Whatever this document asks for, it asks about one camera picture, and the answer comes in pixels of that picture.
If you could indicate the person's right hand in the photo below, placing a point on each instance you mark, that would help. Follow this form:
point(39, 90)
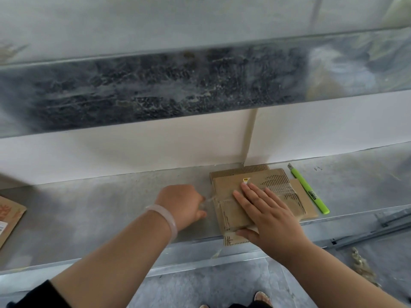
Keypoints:
point(273, 221)

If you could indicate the person's left hand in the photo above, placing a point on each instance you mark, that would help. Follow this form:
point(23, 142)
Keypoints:
point(183, 205)

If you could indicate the plain perforated cardboard box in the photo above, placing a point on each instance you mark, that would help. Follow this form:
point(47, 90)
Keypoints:
point(231, 208)

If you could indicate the green utility knife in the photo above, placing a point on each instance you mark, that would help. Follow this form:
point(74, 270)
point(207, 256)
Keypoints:
point(308, 189)

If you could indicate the white-labelled cardboard box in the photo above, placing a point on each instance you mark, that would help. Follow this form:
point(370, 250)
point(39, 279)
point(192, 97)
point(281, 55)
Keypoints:
point(8, 218)

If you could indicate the person's left forearm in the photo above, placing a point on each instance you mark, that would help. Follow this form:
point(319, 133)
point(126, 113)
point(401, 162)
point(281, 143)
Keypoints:
point(109, 263)

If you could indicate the person's right forearm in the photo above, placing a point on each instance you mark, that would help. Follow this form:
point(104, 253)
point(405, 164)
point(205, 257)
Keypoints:
point(340, 279)

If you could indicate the person's black trousers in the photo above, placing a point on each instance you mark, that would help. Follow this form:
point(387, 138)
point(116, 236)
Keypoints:
point(250, 305)

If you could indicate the person's black sleeve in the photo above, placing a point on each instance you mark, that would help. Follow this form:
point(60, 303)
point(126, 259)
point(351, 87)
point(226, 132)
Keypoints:
point(41, 298)

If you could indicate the small crumpled tape scrap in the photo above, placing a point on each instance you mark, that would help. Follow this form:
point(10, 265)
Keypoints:
point(11, 51)

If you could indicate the pile of beige paper scraps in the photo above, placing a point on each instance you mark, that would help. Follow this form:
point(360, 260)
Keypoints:
point(364, 266)

